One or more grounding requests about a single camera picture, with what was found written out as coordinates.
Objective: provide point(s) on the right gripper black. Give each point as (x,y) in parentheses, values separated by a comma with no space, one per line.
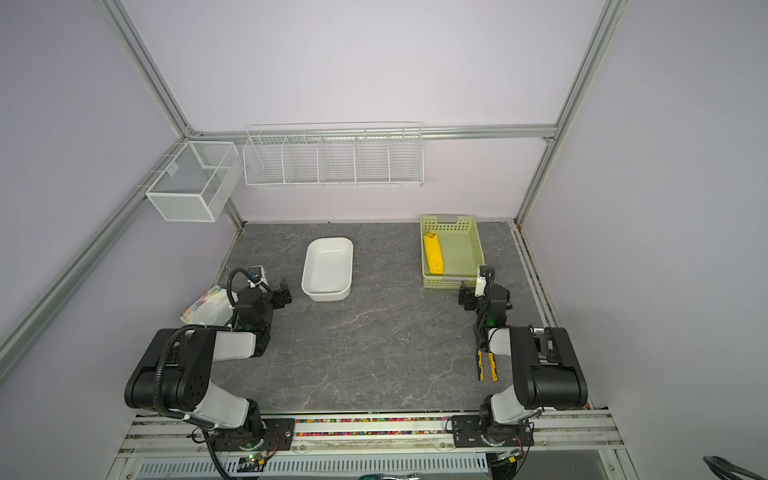
(467,297)

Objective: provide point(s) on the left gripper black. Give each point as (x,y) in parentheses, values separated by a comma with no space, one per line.
(276,296)

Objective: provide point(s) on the white oval plastic tub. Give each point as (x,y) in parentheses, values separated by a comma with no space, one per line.
(328,269)

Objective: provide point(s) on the yellow paper napkin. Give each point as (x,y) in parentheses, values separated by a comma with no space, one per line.
(433,253)

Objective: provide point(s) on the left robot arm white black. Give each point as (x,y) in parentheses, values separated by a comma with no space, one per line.
(173,376)

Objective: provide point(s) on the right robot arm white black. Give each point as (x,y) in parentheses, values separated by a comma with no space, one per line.
(545,370)

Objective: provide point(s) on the green perforated plastic basket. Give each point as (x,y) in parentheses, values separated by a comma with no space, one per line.
(461,250)

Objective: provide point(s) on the yellow black pliers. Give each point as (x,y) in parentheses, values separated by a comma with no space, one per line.
(486,366)

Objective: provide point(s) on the white mesh box basket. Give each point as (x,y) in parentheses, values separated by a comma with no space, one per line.
(197,183)

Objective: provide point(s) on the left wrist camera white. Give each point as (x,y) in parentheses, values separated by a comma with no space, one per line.
(255,276)

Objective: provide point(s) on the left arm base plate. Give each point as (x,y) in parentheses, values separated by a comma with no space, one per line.
(275,434)

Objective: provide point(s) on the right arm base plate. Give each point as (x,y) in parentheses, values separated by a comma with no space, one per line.
(472,431)

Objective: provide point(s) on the white wire wall rack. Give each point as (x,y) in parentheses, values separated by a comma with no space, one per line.
(334,154)

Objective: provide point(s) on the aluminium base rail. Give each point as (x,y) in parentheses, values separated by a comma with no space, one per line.
(425,432)

